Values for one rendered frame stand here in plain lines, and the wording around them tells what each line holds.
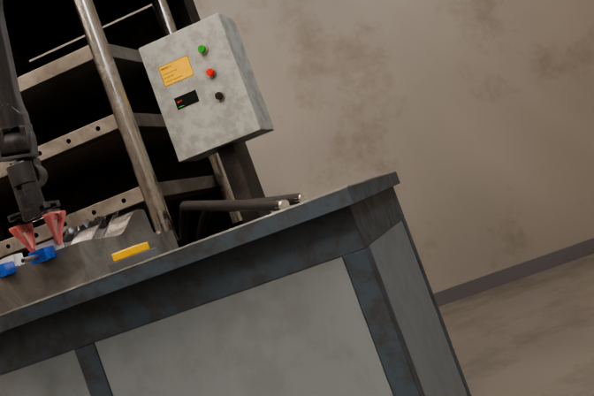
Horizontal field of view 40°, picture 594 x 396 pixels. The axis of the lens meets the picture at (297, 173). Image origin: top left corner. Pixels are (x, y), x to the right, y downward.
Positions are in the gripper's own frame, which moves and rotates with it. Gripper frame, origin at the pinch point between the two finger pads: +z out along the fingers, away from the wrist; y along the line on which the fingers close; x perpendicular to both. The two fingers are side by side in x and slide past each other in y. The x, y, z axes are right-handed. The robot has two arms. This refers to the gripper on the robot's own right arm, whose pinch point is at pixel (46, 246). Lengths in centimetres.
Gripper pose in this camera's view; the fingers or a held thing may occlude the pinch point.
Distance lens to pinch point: 191.7
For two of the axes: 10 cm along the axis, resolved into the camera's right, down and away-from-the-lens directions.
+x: -2.5, 0.4, -9.7
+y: -9.1, 3.4, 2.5
